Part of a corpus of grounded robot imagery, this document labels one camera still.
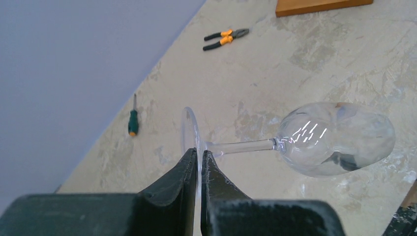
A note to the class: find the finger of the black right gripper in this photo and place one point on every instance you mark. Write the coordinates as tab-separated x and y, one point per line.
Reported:
404	221

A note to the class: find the small dark object behind goblet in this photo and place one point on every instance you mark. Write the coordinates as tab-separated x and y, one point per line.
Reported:
133	124

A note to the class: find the wooden rack base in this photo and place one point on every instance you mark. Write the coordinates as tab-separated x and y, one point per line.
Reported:
296	7

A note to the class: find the orange black pliers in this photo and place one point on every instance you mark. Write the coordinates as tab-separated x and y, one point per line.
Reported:
226	37

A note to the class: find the clear tall flute glass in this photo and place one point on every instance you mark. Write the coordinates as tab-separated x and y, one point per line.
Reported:
331	141

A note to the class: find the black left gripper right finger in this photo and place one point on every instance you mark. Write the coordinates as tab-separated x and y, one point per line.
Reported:
227	211

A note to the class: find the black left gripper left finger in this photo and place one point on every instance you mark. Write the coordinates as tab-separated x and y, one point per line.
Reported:
165	208

